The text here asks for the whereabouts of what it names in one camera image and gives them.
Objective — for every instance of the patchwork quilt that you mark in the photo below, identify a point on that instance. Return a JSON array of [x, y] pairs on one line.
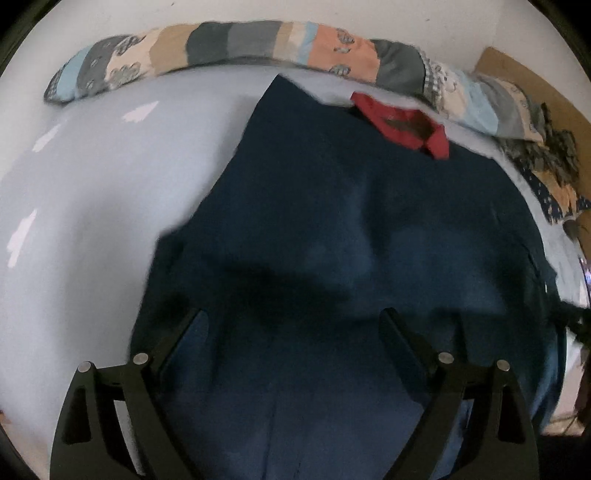
[[207, 44]]

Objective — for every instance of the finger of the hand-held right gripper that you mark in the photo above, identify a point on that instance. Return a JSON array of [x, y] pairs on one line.
[[577, 323]]

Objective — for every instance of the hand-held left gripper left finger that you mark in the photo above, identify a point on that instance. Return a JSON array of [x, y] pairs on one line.
[[190, 334]]

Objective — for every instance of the dark camouflage cloth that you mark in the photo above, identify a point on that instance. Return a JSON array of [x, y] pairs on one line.
[[554, 147]]

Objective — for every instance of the navy dotted orange cloth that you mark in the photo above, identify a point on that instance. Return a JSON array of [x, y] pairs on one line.
[[551, 203]]

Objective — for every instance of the brown cardboard board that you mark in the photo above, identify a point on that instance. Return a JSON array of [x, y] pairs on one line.
[[517, 69]]

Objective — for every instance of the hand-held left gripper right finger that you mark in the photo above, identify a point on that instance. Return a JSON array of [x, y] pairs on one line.
[[400, 336]]

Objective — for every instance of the navy jacket with red collar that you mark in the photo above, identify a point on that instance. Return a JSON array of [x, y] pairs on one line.
[[323, 207]]

